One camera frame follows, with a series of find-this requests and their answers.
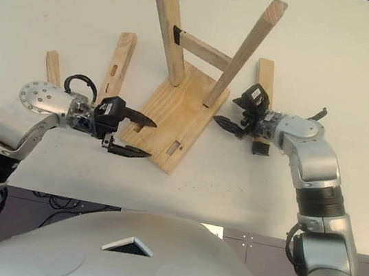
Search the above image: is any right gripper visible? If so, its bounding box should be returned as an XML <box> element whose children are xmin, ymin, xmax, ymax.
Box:
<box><xmin>210</xmin><ymin>93</ymin><xmax>271</xmax><ymax>144</ymax></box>

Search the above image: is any wooden cross bar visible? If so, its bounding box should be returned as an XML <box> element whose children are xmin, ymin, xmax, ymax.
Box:
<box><xmin>168</xmin><ymin>24</ymin><xmax>238</xmax><ymax>74</ymax></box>

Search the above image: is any wooden seat board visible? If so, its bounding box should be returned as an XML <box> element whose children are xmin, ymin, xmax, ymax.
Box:
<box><xmin>114</xmin><ymin>54</ymin><xmax>235</xmax><ymax>183</ymax></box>

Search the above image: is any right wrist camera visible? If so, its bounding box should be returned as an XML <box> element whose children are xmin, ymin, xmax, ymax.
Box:
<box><xmin>239</xmin><ymin>81</ymin><xmax>274</xmax><ymax>115</ymax></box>

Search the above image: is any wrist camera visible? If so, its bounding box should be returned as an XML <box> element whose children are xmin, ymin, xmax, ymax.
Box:
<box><xmin>239</xmin><ymin>81</ymin><xmax>274</xmax><ymax>115</ymax></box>
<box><xmin>93</xmin><ymin>94</ymin><xmax>128</xmax><ymax>129</ymax></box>

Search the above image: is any robot body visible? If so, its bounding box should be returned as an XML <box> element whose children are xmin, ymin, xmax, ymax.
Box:
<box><xmin>0</xmin><ymin>188</ymin><xmax>317</xmax><ymax>276</ymax></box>

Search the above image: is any wooden leg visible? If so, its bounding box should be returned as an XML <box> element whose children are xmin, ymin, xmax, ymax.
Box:
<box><xmin>96</xmin><ymin>29</ymin><xmax>139</xmax><ymax>108</ymax></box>
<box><xmin>133</xmin><ymin>0</ymin><xmax>197</xmax><ymax>89</ymax></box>
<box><xmin>202</xmin><ymin>0</ymin><xmax>290</xmax><ymax>119</ymax></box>

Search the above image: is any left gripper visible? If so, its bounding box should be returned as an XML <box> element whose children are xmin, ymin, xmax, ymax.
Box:
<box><xmin>87</xmin><ymin>102</ymin><xmax>160</xmax><ymax>161</ymax></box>

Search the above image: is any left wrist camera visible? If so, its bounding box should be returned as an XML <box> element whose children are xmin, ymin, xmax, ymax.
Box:
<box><xmin>93</xmin><ymin>94</ymin><xmax>128</xmax><ymax>129</ymax></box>

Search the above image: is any black cable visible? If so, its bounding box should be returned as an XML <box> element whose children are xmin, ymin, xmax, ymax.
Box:
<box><xmin>306</xmin><ymin>105</ymin><xmax>329</xmax><ymax>124</ymax></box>
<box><xmin>62</xmin><ymin>72</ymin><xmax>102</xmax><ymax>102</ymax></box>

